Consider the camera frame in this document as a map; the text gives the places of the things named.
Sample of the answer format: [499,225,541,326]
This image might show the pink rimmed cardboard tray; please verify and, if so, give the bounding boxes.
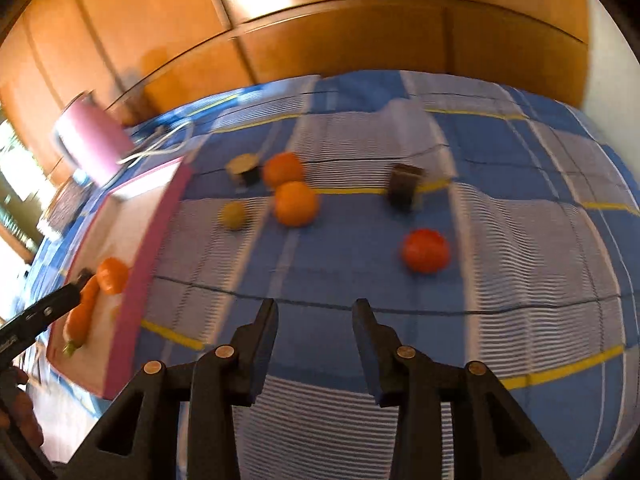
[46,156,195,401]

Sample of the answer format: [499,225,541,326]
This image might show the small green fruit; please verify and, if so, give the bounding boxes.
[220,202,248,231]

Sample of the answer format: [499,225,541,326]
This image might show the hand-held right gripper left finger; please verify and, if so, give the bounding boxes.
[70,299,279,480]

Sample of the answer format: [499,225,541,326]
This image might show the pink electric kettle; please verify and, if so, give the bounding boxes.
[52,91,137,186]

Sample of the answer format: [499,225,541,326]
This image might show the red tomato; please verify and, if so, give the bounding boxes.
[401,228,451,275]

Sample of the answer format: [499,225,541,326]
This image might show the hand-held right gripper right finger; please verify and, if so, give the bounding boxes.
[351,298,571,480]

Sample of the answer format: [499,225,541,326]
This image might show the wooden wardrobe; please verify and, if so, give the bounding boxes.
[0,0,601,186]

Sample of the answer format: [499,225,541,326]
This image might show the silver embossed tissue box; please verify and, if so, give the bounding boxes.
[41,179,92,238]

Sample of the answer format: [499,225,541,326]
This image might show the white power cable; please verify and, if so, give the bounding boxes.
[117,120,196,166]

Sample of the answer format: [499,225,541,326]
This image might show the orange mandarin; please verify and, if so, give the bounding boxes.
[273,181,320,227]
[262,152,306,189]
[96,257,131,296]

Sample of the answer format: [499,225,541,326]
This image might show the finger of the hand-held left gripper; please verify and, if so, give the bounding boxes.
[0,267,94,362]

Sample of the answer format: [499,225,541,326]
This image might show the dark chocolate block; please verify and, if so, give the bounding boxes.
[387,163,426,213]

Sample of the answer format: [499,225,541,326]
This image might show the person's left hand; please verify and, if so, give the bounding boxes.
[0,366,45,461]

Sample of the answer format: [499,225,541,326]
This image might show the orange carrot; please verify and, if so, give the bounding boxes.
[62,275,101,358]

